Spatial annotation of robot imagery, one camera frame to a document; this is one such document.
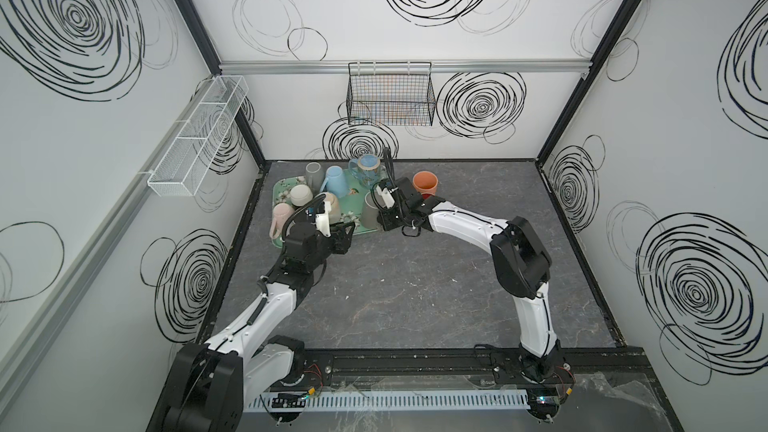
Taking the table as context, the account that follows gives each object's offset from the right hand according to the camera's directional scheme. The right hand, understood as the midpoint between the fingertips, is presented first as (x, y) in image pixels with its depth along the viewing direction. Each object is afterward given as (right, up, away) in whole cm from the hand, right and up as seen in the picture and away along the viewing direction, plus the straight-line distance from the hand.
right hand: (375, 217), depth 92 cm
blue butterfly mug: (-3, +16, +11) cm, 19 cm away
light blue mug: (-15, +11, +11) cm, 21 cm away
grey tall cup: (-22, +15, +10) cm, 28 cm away
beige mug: (-13, +2, +4) cm, 14 cm away
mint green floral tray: (-9, +2, +12) cm, 15 cm away
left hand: (-6, -1, -10) cm, 12 cm away
